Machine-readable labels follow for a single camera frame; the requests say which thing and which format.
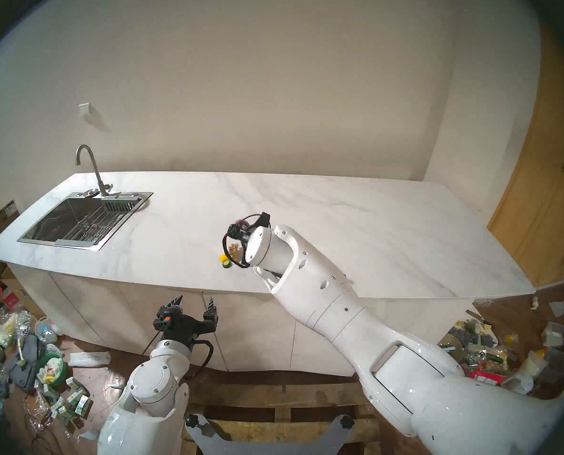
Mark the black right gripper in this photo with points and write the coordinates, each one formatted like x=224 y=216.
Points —
x=240 y=235

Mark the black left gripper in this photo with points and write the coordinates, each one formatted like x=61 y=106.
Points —
x=184 y=331

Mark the purple grey fluffy cloth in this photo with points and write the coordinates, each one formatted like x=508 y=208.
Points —
x=243 y=220

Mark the beige paper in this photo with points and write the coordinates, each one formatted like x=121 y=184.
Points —
x=237 y=251

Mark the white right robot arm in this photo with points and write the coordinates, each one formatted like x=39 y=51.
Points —
x=334 y=297

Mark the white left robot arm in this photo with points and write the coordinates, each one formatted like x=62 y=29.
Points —
x=154 y=387

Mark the white mesh cloth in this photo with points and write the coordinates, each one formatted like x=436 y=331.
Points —
x=88 y=359

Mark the wooden pallet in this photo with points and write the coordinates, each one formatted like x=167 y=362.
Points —
x=263 y=395

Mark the green white small carton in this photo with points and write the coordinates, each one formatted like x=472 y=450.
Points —
x=82 y=406
x=73 y=386

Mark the clear round container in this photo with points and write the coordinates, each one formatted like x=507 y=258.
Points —
x=46 y=330

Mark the green bowl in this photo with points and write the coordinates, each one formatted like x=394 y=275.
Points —
x=52 y=368

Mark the steel gooseneck faucet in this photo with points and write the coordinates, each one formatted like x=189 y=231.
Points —
x=97 y=174

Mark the stainless steel sink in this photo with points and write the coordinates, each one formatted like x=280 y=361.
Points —
x=59 y=222

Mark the grey fabric pouch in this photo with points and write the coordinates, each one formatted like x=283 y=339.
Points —
x=26 y=364

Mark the white red plastic bag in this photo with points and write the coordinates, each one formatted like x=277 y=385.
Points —
x=9 y=297

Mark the olive round tray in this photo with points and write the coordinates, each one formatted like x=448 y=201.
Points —
x=450 y=345

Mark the red white snack bag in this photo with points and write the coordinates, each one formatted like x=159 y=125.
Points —
x=486 y=376

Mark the wooden room door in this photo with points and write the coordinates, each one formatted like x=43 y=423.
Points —
x=538 y=212

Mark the small white figure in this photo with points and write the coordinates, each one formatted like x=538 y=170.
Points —
x=534 y=302

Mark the white paper sheet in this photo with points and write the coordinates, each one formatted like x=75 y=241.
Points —
x=558 y=308

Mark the clear plastic box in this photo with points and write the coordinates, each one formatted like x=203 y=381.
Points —
x=554 y=333

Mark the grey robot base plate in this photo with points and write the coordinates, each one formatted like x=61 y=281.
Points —
x=263 y=442

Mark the white wall socket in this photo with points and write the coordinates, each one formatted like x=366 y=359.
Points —
x=84 y=109

